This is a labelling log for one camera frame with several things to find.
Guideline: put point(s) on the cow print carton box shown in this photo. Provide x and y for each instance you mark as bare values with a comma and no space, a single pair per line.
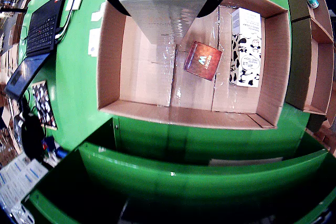
245,51

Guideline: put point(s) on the tall white cosmetic box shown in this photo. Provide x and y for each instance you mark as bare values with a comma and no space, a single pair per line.
162,3

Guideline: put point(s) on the dark red carton box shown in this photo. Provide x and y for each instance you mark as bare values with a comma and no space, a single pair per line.
203,61

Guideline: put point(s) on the shallow cardboard tray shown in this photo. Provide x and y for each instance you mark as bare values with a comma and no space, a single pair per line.
147,77

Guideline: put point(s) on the divided cardboard box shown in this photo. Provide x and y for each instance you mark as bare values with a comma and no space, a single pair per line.
321,72

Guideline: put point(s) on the white power adapter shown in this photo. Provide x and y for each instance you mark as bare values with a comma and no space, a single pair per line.
74,2

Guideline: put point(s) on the white paper card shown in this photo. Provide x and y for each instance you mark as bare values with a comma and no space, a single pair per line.
97,15

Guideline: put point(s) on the black laptop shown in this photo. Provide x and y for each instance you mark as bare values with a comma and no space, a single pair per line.
42,32

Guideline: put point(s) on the black white patterned card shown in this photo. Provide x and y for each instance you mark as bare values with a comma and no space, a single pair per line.
44,106

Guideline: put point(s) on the black rounded object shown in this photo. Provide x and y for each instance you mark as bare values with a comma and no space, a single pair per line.
32,137

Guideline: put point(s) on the grey paper label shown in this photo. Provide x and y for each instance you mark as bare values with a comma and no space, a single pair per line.
244,161

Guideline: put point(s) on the white printed paper sheet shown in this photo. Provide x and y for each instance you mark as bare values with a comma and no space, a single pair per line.
21,179

